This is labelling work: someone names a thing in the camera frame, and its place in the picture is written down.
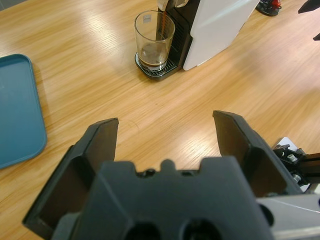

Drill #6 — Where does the white capsule coffee machine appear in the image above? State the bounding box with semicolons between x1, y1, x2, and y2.
156;0;261;72

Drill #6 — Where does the clear glass cup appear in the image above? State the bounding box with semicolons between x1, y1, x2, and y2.
134;10;176;72

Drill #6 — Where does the metal grid drip tray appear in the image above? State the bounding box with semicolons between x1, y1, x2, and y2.
134;51;182;81

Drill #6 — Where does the dark camera post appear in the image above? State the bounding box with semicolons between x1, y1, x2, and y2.
298;152;320;185

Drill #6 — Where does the black rod capsule holder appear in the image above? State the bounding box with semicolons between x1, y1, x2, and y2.
255;0;284;17

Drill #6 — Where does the teal plastic tray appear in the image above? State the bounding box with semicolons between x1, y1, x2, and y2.
0;53;48;170

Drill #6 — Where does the white mount block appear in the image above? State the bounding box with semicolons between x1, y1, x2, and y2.
271;136;313;193

